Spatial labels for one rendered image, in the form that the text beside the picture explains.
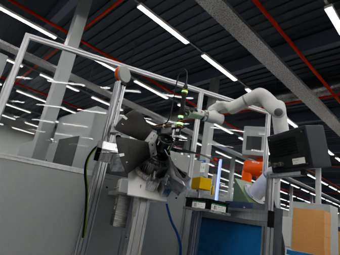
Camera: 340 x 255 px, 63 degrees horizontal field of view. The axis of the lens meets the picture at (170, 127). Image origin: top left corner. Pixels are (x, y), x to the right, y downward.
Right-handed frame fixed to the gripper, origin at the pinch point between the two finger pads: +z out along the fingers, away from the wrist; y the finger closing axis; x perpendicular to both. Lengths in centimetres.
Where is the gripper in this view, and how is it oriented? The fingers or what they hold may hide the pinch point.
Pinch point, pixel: (183, 110)
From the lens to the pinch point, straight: 201.8
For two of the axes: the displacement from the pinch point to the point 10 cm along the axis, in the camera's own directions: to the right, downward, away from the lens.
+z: -9.5, -2.1, -2.3
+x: 1.3, -9.4, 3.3
